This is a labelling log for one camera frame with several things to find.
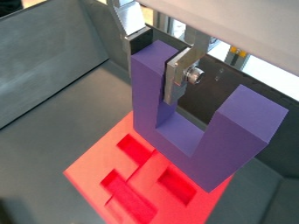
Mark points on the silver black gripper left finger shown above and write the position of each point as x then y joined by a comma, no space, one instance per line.
129,21

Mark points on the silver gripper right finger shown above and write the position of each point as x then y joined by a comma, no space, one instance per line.
180,69

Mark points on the red puzzle board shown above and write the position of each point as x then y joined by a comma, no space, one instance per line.
133,186

